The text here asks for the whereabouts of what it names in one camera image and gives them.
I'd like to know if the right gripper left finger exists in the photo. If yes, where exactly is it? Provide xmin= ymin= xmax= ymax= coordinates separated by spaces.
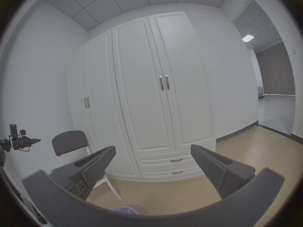
xmin=51 ymin=146 xmax=116 ymax=201

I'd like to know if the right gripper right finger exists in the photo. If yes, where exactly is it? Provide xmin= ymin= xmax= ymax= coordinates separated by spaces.
xmin=190 ymin=144 xmax=256 ymax=201

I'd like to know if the purple plastic bag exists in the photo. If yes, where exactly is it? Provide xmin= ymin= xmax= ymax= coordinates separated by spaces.
xmin=111 ymin=206 xmax=146 ymax=216

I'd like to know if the white chair dark grey seat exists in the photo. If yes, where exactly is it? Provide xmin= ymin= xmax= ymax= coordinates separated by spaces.
xmin=52 ymin=130 xmax=122 ymax=201

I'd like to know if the white wardrobe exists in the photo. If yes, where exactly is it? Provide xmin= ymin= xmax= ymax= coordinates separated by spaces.
xmin=67 ymin=12 xmax=217 ymax=180

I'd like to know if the grey curtain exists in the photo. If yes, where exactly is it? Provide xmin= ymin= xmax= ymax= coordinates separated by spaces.
xmin=257 ymin=42 xmax=296 ymax=96

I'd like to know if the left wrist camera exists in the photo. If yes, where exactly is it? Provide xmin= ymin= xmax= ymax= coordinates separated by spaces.
xmin=9 ymin=124 xmax=26 ymax=139

